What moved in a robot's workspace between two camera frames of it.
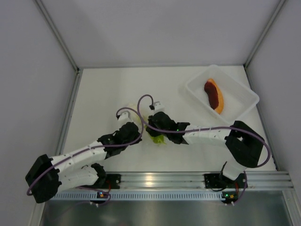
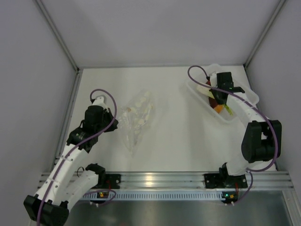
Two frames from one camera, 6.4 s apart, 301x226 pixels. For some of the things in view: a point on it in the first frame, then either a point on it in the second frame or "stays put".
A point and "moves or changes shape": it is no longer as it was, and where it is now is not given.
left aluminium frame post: x=57 y=34 stays put
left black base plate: x=111 y=181 stays put
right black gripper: x=154 y=133 to x=213 y=91
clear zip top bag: x=139 y=117 moves or changes shape
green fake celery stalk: x=159 y=139 to x=227 y=108
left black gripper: x=138 y=140 to x=107 y=114
